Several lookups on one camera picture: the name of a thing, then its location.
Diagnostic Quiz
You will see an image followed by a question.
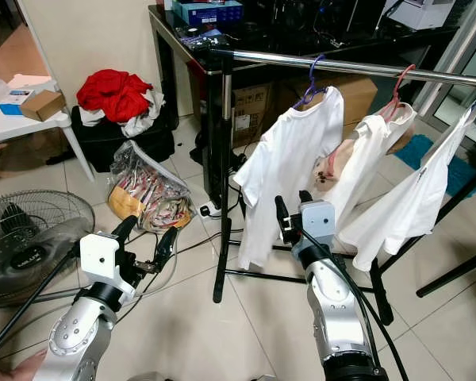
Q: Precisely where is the purple plastic hanger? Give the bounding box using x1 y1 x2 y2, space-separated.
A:
294 54 328 110

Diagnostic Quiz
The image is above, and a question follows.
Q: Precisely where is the pink plastic hanger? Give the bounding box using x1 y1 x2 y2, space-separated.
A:
381 63 417 120

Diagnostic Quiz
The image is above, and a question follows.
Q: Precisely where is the clear plastic bag of hangers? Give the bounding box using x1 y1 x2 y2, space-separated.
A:
108 140 195 233

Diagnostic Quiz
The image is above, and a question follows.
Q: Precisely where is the plain white hanging T-shirt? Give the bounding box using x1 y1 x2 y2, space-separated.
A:
230 86 346 271
337 97 476 272

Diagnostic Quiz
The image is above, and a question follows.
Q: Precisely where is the white power strip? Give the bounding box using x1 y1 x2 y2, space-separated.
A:
198 198 227 219

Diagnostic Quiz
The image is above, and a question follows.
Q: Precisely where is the silver black clothes rack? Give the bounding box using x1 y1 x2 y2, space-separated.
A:
210 48 476 326

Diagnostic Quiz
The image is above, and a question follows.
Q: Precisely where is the white cat print T-shirt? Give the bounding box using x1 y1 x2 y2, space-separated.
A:
313 103 417 231

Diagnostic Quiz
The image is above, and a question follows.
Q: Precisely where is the black storage bin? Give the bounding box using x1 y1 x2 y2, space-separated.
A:
70 103 175 171

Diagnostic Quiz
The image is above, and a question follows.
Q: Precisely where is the grey floor fan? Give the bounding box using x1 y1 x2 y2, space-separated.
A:
0 189 96 306

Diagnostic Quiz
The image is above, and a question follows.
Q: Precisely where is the white grey crumpled cloth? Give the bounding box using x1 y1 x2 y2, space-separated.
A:
79 89 164 138

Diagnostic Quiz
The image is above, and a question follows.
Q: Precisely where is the printed brown cardboard box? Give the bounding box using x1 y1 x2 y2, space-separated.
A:
230 83 274 128

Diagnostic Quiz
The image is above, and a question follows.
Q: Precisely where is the large plain cardboard box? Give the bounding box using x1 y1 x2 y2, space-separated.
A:
301 73 378 124

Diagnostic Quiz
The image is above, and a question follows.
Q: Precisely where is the teal floor mat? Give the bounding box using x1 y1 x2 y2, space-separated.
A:
397 133 476 195

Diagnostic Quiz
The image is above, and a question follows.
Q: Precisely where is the red garment pile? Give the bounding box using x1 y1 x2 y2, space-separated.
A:
76 68 153 124

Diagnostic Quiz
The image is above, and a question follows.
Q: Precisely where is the small brown cardboard box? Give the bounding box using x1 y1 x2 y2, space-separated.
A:
20 89 68 121

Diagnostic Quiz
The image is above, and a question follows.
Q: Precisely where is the black glass table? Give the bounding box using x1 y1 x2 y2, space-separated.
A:
149 4 461 199

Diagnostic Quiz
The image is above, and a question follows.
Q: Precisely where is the white side table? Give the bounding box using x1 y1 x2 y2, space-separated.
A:
0 75 96 183

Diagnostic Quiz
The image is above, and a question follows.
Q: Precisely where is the person's bare leg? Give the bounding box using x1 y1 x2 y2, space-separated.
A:
0 349 48 381

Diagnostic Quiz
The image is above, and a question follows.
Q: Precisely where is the blue white booklet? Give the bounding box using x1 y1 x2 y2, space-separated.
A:
0 89 36 117

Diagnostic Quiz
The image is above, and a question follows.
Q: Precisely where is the blue product box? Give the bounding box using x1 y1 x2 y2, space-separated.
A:
175 0 244 26

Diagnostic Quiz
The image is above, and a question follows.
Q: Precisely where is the white product box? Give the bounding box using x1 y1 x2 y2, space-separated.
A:
387 0 457 31

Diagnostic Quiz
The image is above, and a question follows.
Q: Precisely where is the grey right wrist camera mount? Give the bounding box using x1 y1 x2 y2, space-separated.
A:
298 200 336 247

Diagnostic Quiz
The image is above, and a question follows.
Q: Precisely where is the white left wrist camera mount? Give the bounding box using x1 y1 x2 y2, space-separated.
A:
79 232 132 287

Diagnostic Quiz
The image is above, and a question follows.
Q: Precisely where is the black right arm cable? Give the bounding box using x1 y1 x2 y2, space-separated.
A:
316 232 410 381

